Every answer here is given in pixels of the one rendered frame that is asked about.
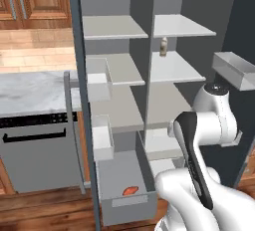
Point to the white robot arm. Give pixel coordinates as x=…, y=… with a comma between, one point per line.
x=215, y=122

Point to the white fridge shelf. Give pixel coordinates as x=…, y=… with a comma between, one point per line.
x=126, y=70
x=174, y=69
x=179, y=26
x=164, y=104
x=119, y=112
x=111, y=27

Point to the dark grey fridge door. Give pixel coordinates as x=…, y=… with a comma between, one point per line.
x=83, y=75
x=244, y=19

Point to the white fridge drawer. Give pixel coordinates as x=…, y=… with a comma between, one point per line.
x=159, y=147

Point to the grey freezer drawer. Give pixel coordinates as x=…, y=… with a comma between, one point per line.
x=116, y=172

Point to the orange sweet potato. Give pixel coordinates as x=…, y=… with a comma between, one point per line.
x=131, y=190

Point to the white door bin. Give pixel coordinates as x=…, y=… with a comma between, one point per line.
x=102, y=142
x=98, y=82

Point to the small beige bottle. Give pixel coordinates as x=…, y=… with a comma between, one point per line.
x=163, y=47

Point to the grey dishwasher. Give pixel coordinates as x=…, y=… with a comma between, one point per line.
x=36, y=165

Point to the grey door bin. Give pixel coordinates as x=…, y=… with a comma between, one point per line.
x=234, y=70

